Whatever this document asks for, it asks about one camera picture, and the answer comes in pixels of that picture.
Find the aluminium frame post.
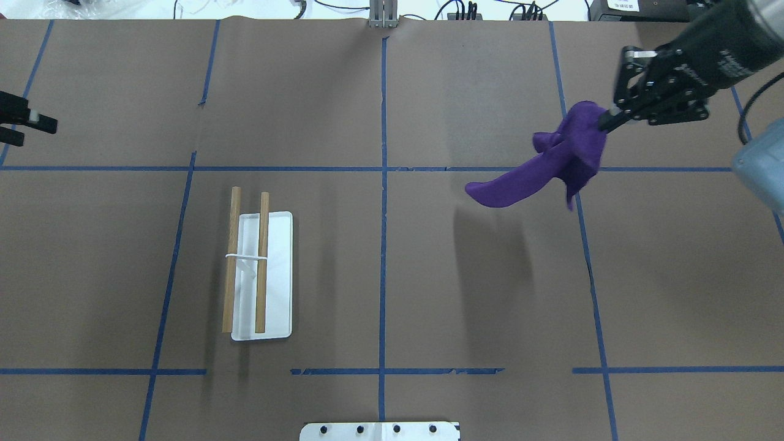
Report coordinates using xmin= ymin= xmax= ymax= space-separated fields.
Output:
xmin=369 ymin=0 xmax=399 ymax=29

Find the wooden bar towel rack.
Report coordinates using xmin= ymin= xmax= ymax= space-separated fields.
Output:
xmin=222 ymin=186 xmax=294 ymax=342

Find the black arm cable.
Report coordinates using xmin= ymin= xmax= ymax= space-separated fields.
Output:
xmin=737 ymin=71 xmax=784 ymax=145

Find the purple towel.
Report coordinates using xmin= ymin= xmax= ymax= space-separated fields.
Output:
xmin=464 ymin=100 xmax=607 ymax=211

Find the black box with label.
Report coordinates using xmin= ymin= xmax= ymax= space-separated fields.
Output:
xmin=589 ymin=1 xmax=690 ymax=23

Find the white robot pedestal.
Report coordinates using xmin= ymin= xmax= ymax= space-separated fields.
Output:
xmin=299 ymin=421 xmax=461 ymax=440

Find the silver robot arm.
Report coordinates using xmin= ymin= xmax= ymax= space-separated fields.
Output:
xmin=598 ymin=1 xmax=783 ymax=214

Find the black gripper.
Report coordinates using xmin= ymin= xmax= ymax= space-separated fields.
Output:
xmin=597 ymin=1 xmax=783 ymax=133

